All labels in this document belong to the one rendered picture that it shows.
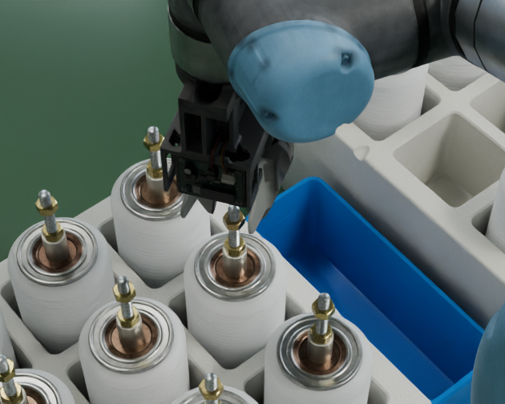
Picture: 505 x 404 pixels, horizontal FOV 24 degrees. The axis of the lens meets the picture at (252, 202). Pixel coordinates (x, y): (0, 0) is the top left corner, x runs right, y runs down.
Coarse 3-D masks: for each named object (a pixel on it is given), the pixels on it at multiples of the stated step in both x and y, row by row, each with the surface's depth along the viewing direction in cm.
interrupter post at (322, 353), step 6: (312, 342) 100; (330, 342) 100; (312, 348) 100; (318, 348) 100; (324, 348) 100; (330, 348) 100; (312, 354) 101; (318, 354) 101; (324, 354) 101; (330, 354) 102; (312, 360) 102; (318, 360) 101; (324, 360) 101
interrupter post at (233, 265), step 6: (246, 252) 106; (228, 258) 105; (234, 258) 105; (240, 258) 105; (246, 258) 106; (228, 264) 106; (234, 264) 106; (240, 264) 106; (246, 264) 107; (228, 270) 107; (234, 270) 106; (240, 270) 107; (234, 276) 107
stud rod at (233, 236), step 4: (228, 208) 101; (232, 208) 101; (236, 208) 101; (228, 212) 101; (232, 212) 101; (236, 212) 101; (228, 216) 102; (232, 216) 101; (236, 216) 101; (232, 220) 102; (236, 220) 102; (228, 232) 104; (232, 232) 103; (236, 232) 103; (228, 236) 104; (232, 236) 103; (236, 236) 104; (232, 240) 104; (236, 240) 104; (232, 244) 104; (236, 244) 104
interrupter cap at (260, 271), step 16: (208, 240) 109; (224, 240) 110; (256, 240) 109; (208, 256) 108; (256, 256) 109; (272, 256) 108; (208, 272) 107; (256, 272) 107; (272, 272) 107; (208, 288) 106; (224, 288) 106; (240, 288) 106; (256, 288) 106
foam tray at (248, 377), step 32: (96, 224) 120; (0, 288) 115; (160, 288) 115; (288, 288) 115; (32, 352) 111; (64, 352) 111; (192, 352) 111; (192, 384) 114; (224, 384) 109; (256, 384) 111; (384, 384) 109
